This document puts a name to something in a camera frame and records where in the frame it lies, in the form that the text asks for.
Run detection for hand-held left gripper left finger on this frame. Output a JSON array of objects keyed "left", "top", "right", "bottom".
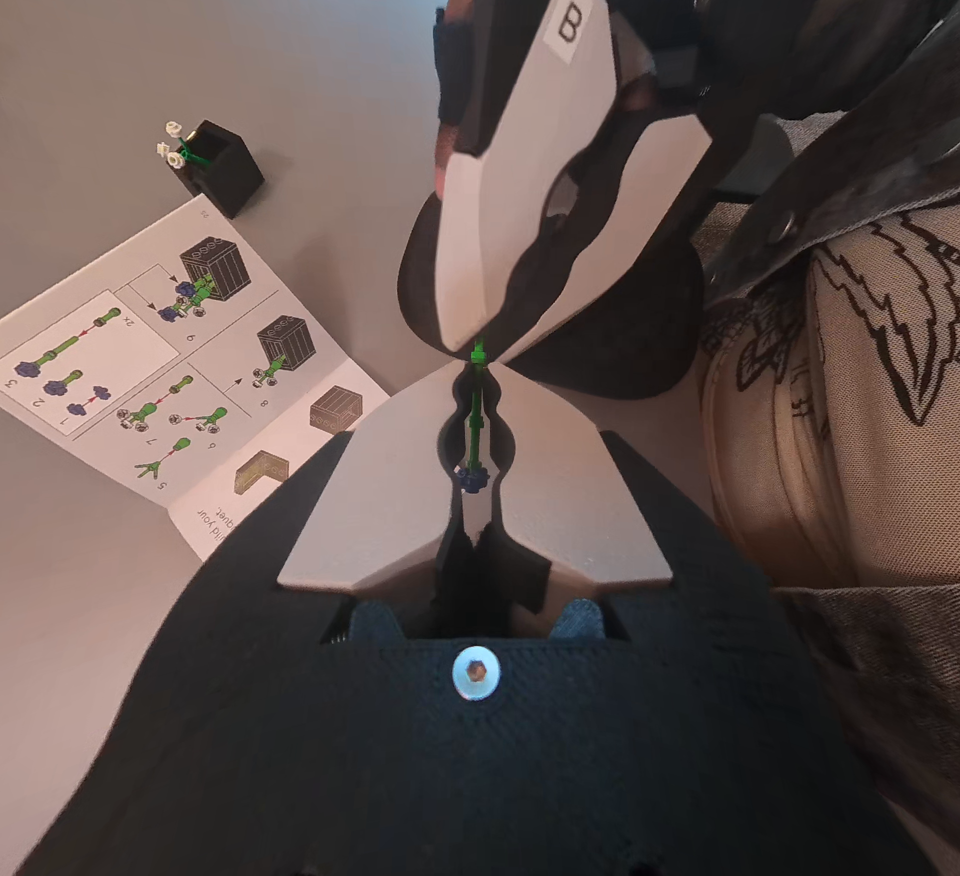
[{"left": 277, "top": 359, "right": 468, "bottom": 592}]

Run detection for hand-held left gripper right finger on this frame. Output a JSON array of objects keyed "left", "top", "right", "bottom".
[{"left": 480, "top": 362, "right": 674, "bottom": 611}]

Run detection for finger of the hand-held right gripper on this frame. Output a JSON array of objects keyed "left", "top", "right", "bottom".
[
  {"left": 487, "top": 107, "right": 715, "bottom": 367},
  {"left": 433, "top": 0, "right": 625, "bottom": 360}
]

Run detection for blue flower lego stem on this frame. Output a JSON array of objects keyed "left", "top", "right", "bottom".
[{"left": 453, "top": 338, "right": 492, "bottom": 495}]

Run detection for lego instruction booklet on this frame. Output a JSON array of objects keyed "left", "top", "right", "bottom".
[{"left": 0, "top": 195, "right": 391, "bottom": 562}]

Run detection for white flower lego stem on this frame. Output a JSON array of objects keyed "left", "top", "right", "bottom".
[{"left": 156, "top": 120, "right": 215, "bottom": 168}]

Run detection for person's right hand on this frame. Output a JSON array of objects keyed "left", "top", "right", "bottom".
[{"left": 433, "top": 0, "right": 493, "bottom": 199}]

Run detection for person's printed beige shirt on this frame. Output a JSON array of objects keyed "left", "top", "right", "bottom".
[{"left": 697, "top": 201, "right": 960, "bottom": 592}]

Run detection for black brick vase with flowers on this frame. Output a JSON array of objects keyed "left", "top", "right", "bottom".
[{"left": 178, "top": 119, "right": 265, "bottom": 219}]

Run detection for person's black jacket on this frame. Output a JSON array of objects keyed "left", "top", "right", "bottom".
[{"left": 705, "top": 0, "right": 960, "bottom": 307}]

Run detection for person's grey trousers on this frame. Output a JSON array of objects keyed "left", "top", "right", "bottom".
[{"left": 772, "top": 584, "right": 960, "bottom": 876}]

